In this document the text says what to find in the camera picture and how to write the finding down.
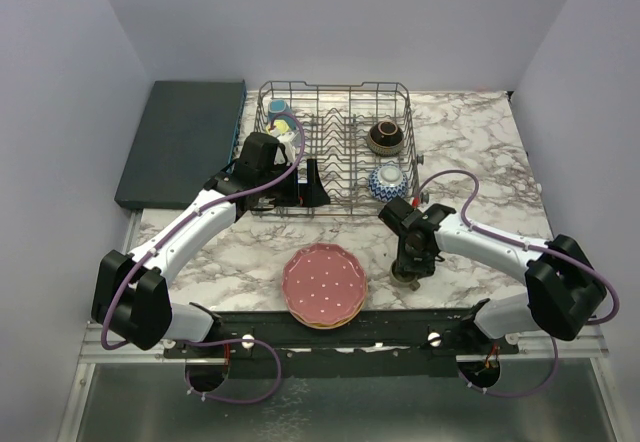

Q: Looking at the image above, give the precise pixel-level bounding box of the yellow plate under pink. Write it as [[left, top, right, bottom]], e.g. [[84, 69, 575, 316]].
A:
[[291, 303, 364, 331]]

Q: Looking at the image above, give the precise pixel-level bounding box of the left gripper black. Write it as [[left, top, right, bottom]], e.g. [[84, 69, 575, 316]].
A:
[[258, 159, 330, 208]]

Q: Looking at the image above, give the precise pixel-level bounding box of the purple cable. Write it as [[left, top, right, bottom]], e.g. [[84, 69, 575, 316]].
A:
[[99, 114, 307, 406], [412, 169, 621, 399]]

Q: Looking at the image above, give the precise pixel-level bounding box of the red and blue patterned bowl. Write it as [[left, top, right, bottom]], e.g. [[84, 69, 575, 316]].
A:
[[368, 163, 409, 202]]

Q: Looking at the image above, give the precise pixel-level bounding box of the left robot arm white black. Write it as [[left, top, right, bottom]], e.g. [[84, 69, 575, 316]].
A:
[[91, 129, 330, 357]]

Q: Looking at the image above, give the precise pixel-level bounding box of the blue mug white inside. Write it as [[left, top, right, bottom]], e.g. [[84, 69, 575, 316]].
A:
[[267, 99, 295, 127]]

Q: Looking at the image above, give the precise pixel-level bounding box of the cream mug yellow handle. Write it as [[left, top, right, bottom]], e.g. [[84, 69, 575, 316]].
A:
[[269, 118, 297, 137]]

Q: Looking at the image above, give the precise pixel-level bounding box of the small grey-brown cup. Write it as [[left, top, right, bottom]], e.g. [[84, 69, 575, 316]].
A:
[[389, 266, 421, 291]]

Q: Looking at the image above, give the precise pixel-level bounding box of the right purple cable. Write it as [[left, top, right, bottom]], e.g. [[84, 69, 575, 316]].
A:
[[412, 169, 621, 399]]

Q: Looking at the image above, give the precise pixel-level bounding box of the pink polka dot plate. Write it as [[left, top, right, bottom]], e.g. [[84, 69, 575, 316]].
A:
[[281, 243, 368, 325]]

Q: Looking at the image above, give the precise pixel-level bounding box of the dark grey flat box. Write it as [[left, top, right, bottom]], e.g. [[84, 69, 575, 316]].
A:
[[114, 80, 247, 210]]

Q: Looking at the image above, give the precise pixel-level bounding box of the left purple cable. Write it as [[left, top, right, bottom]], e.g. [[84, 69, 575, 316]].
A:
[[99, 114, 307, 406]]

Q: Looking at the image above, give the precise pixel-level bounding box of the dark patterned bowl cream inside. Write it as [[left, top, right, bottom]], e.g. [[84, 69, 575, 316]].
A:
[[366, 121, 404, 157]]

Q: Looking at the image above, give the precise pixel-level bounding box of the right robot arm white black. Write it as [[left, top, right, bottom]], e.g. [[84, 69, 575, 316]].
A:
[[379, 197, 606, 354]]

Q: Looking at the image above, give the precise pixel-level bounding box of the grey wire dish rack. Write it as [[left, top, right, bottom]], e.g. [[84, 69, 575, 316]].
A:
[[247, 81, 423, 217]]

